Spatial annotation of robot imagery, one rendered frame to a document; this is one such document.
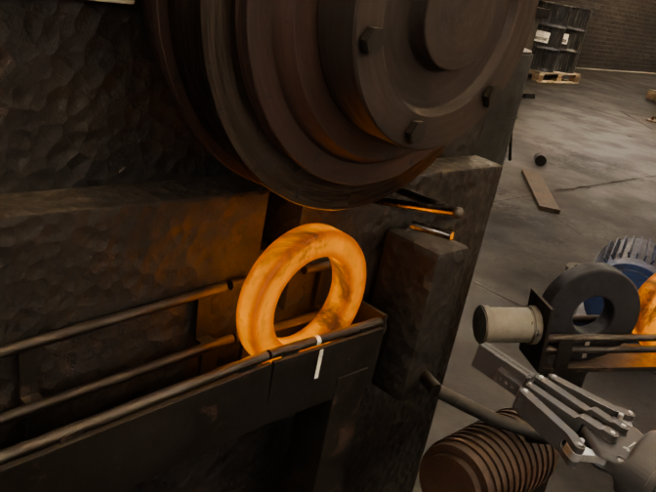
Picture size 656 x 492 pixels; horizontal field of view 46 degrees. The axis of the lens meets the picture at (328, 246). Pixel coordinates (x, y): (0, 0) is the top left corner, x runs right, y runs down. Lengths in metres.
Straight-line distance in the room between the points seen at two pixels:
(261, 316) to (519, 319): 0.46
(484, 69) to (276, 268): 0.31
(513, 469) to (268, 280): 0.50
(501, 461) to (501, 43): 0.60
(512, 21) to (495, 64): 0.05
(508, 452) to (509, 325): 0.18
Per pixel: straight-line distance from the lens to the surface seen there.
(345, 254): 0.93
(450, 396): 1.12
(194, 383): 0.83
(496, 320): 1.18
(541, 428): 0.85
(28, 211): 0.76
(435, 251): 1.05
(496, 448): 1.17
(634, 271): 2.88
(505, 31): 0.86
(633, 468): 0.83
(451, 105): 0.81
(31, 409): 0.81
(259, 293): 0.86
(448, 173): 1.18
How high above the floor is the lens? 1.14
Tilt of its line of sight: 21 degrees down
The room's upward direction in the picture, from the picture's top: 11 degrees clockwise
